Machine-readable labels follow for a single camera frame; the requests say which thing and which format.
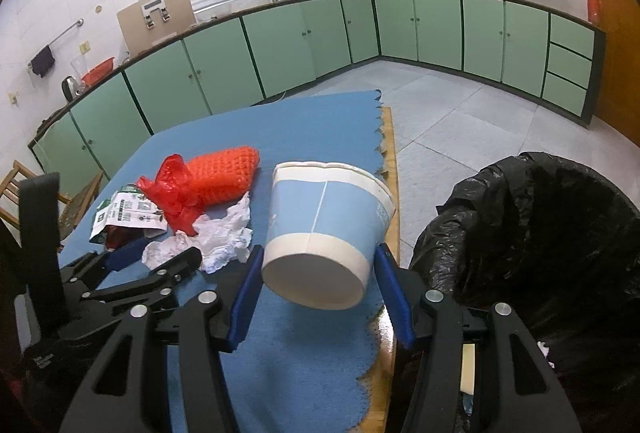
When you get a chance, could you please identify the metal kettle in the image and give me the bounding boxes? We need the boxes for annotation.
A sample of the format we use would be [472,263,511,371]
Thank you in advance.
[61,76,83,103]

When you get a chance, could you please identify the wooden table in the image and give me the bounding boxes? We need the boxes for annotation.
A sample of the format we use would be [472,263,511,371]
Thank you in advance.
[357,107,402,433]

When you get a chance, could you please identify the orange foam net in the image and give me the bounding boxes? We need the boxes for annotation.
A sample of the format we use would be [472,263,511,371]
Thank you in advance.
[187,144,262,206]

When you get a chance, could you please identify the red plastic bag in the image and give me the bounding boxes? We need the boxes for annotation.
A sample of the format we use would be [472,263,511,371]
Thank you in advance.
[136,154,203,236]

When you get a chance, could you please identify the cardboard box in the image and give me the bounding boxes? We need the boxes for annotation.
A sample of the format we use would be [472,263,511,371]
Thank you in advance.
[116,0,197,56]

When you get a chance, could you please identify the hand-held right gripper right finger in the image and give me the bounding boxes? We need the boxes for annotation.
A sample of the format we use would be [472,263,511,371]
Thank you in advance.
[375,243,583,433]

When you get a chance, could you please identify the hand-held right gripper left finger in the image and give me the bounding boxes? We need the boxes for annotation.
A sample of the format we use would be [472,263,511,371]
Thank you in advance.
[59,244,265,433]

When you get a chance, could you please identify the wooden chair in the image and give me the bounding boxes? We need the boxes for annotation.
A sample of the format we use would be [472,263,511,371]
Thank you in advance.
[0,160,103,244]

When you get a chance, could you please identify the metal towel rail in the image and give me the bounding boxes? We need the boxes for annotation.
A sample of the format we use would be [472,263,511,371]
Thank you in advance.
[27,18,85,74]

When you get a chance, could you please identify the blue and white paper cup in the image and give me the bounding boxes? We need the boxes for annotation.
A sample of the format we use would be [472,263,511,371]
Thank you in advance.
[261,160,398,311]

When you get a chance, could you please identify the green and white milk carton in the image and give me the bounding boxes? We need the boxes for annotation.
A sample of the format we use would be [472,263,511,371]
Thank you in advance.
[90,187,168,244]

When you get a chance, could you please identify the blue scalloped table mat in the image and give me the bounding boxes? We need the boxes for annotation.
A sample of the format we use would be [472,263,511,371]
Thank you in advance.
[59,89,396,431]

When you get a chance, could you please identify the white tissue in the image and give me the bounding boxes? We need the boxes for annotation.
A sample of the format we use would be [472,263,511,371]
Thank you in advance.
[141,192,254,275]

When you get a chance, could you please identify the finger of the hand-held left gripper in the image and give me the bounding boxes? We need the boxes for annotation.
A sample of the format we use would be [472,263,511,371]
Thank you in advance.
[59,238,151,286]
[82,246,203,314]

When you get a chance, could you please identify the bin with black bag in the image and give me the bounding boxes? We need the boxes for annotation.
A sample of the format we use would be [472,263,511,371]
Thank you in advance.
[392,152,640,433]

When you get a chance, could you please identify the green lower cabinets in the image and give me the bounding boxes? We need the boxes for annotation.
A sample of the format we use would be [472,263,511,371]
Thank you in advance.
[27,0,608,186]

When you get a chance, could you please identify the wooden door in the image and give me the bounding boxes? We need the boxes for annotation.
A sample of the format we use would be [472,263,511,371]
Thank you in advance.
[582,0,640,149]

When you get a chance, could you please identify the dark towel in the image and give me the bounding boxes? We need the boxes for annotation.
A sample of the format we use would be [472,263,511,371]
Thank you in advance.
[30,46,57,79]

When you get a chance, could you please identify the red basin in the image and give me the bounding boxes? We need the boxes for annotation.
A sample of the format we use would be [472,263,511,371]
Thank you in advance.
[81,57,116,86]

